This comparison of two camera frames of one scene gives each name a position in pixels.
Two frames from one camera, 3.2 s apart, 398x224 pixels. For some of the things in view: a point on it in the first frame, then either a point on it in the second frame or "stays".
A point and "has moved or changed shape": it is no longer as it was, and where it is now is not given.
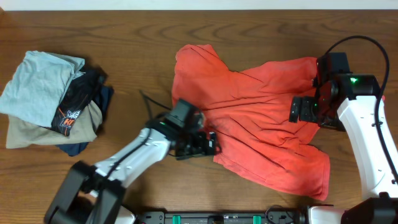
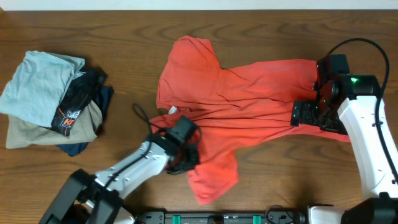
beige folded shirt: [21, 134] stays
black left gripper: [210, 144] -> [184, 165]
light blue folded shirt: [36, 87] stays
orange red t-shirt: [247, 114] has moved or changed shape
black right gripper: [296, 109] stays
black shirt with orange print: [83, 90] stays
